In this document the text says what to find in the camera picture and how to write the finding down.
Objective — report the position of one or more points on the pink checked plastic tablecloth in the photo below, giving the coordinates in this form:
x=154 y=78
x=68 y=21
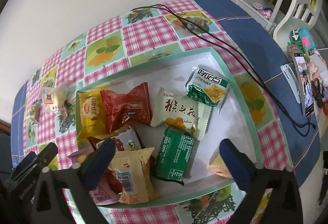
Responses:
x=153 y=24

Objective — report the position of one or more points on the teal box with pink print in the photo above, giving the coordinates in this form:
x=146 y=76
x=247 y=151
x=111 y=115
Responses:
x=307 y=39

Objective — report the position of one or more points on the brown wooden rail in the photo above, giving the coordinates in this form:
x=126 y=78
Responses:
x=4 y=126

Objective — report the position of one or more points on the small green carton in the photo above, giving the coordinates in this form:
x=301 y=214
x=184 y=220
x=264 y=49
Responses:
x=296 y=37

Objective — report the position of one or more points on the white packet with orange print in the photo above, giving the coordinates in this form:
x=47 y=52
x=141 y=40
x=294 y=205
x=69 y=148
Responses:
x=176 y=108

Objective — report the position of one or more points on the purple snack packet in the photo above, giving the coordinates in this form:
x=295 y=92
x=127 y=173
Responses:
x=102 y=193

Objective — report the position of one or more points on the small round pink packet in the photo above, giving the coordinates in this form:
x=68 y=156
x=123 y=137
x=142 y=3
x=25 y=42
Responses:
x=217 y=170

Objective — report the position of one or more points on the dark green snack packet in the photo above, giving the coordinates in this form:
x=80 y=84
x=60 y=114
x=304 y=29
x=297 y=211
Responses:
x=174 y=157

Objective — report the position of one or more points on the clear packet with steamed cake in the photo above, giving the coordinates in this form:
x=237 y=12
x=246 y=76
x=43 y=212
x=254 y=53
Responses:
x=50 y=98

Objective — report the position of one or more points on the yellow snack packet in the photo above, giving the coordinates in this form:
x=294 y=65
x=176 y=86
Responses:
x=88 y=111

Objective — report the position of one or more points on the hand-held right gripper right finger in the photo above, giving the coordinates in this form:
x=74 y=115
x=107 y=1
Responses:
x=235 y=162

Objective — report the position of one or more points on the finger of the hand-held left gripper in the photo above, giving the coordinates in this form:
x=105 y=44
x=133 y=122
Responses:
x=47 y=153

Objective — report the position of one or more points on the brown and white snack packet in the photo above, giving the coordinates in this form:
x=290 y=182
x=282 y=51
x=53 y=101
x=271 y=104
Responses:
x=128 y=140

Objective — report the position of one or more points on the beige snack packet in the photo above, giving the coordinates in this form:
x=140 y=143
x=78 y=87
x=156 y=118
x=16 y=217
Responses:
x=135 y=170

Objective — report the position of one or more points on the white and green cracker packet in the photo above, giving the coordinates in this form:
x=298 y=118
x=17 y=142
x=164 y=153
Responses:
x=205 y=83

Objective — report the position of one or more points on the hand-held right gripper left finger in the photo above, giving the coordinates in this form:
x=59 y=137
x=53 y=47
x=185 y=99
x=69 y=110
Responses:
x=100 y=165

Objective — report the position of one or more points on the red snack packet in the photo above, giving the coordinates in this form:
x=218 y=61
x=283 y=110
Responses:
x=123 y=108

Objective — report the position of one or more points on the smartphone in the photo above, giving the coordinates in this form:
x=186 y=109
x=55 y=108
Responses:
x=303 y=85

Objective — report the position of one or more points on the white box with mint rim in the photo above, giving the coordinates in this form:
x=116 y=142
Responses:
x=230 y=116

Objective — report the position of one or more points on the pink trinket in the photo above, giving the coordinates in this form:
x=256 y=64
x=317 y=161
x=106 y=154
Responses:
x=266 y=12

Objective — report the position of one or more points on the doll figure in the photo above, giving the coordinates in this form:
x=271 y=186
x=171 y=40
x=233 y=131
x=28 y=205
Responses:
x=316 y=73

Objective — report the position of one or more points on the white phone stand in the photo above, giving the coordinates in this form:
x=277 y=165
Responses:
x=289 y=78

